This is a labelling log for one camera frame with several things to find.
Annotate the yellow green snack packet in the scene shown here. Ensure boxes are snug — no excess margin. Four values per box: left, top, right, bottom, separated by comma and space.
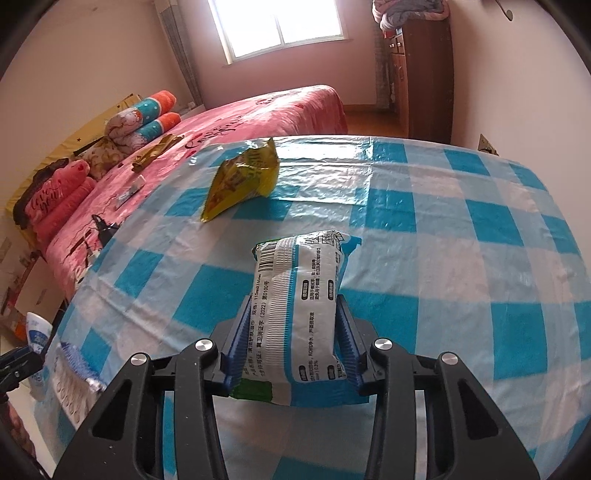
200, 137, 280, 224

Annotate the folded colourful quilt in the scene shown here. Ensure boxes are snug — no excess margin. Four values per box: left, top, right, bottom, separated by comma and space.
371, 0, 451, 33

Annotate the black charger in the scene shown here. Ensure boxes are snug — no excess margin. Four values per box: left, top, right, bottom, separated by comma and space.
89, 213, 116, 248

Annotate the yellow headboard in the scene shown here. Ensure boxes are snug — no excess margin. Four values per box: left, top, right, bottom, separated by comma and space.
4, 94, 144, 223

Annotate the floral pillow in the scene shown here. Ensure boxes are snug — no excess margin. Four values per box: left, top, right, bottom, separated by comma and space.
76, 138, 126, 181

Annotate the white wet wipes packet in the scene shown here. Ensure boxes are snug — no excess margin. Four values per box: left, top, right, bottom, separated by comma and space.
229, 230, 362, 409

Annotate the white silver printed packet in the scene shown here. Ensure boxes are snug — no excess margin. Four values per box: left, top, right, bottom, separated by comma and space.
50, 342, 105, 426

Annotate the brown wooden cabinet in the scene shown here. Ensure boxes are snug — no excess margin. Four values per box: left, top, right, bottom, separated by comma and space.
385, 18, 456, 144

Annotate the folded pink blanket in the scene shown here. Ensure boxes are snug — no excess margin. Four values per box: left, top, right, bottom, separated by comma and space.
22, 159, 91, 217
33, 178, 98, 248

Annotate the blue checkered tablecloth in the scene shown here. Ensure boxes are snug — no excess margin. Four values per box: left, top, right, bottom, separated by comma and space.
44, 134, 585, 480

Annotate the rolled floral quilt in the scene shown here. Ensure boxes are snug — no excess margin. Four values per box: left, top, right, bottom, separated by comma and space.
121, 112, 184, 153
104, 90, 178, 134

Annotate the window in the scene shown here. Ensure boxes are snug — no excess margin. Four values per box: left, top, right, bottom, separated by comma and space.
207, 0, 345, 66

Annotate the cardboard box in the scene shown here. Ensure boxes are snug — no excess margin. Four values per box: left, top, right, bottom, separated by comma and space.
0, 235, 66, 334

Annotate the white remote control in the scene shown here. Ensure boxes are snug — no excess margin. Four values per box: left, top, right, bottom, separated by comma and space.
117, 176, 145, 204

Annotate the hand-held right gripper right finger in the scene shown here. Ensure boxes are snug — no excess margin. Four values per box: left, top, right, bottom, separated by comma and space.
335, 293, 541, 480

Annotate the bed with pink blanket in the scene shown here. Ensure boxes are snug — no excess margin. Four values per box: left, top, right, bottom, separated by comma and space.
28, 84, 350, 297

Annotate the dark brown cloth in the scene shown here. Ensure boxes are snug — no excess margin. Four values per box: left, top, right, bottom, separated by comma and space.
13, 157, 71, 225

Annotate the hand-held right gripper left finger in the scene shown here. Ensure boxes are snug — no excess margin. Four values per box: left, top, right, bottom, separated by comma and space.
53, 295, 254, 480

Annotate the white blue plastic bag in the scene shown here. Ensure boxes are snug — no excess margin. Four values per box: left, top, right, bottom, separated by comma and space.
25, 311, 53, 402

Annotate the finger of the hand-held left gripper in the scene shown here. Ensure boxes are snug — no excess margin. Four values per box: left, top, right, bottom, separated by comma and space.
59, 342, 96, 382
0, 347, 45, 393

